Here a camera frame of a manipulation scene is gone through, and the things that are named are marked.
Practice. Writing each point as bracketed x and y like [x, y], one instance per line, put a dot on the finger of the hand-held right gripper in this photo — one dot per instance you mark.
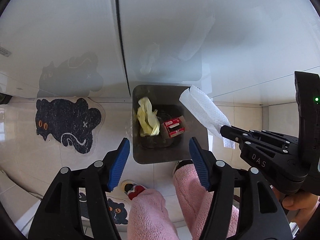
[280, 136]
[232, 132]

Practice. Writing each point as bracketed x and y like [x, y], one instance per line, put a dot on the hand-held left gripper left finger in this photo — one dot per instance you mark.
[120, 162]

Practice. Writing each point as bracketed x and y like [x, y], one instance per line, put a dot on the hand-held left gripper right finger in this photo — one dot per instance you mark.
[198, 162]

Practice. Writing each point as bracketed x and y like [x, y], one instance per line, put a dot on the grey square trash bin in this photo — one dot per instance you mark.
[155, 152]

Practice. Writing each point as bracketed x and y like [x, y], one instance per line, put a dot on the white paper towel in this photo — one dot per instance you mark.
[202, 105]

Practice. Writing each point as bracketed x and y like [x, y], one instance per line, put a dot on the person's right hand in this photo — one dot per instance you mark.
[308, 205]

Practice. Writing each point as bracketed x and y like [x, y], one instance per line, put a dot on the person's right slipper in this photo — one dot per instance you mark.
[176, 168]

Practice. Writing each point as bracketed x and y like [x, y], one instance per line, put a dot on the person's slipper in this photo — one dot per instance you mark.
[176, 168]
[132, 188]

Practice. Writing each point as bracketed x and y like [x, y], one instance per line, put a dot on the person's left slipper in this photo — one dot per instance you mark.
[132, 188]

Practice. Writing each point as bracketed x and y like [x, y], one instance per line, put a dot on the person's right leg pink pants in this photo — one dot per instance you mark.
[190, 200]

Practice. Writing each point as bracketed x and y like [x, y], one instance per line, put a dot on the person's leg pink pants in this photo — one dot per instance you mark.
[150, 217]
[190, 200]

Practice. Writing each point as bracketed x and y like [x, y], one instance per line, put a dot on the small red cardboard box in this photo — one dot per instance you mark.
[172, 130]

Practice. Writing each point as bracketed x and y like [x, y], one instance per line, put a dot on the small black cat floor mat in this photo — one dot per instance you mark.
[117, 210]

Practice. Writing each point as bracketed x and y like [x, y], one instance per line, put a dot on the yellow crumpled glove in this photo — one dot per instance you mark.
[147, 120]

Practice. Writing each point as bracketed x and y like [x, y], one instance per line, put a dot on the person's left leg pink pants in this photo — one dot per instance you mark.
[150, 217]

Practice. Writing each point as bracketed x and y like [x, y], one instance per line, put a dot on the white glossy cabinet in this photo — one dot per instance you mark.
[175, 17]

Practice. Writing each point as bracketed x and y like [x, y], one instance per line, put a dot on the grey vent grille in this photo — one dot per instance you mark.
[5, 50]

